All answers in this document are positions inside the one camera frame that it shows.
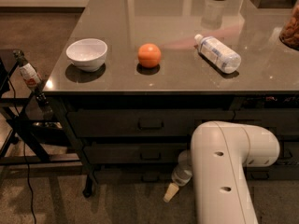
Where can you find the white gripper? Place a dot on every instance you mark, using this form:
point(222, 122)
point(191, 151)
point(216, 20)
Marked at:
point(181, 175)

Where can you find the drawer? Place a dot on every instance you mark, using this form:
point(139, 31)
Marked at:
point(280, 121)
point(134, 153)
point(134, 174)
point(289, 153)
point(276, 172)
point(141, 122)

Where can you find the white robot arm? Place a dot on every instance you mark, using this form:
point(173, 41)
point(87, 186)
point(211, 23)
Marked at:
point(219, 152)

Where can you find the dark drawer cabinet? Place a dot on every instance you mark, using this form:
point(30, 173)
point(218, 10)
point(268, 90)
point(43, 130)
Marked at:
point(63, 102)

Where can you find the orange round fruit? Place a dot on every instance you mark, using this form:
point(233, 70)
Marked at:
point(149, 55)

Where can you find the clear plastic water bottle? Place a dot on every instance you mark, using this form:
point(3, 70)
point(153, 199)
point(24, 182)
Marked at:
point(224, 58)

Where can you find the white ceramic bowl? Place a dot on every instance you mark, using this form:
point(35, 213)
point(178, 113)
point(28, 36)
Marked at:
point(87, 54)

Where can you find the black side table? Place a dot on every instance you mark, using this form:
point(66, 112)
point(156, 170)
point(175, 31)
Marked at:
point(26, 120)

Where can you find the sauce bottle with label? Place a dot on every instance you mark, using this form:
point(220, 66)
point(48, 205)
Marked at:
point(29, 74)

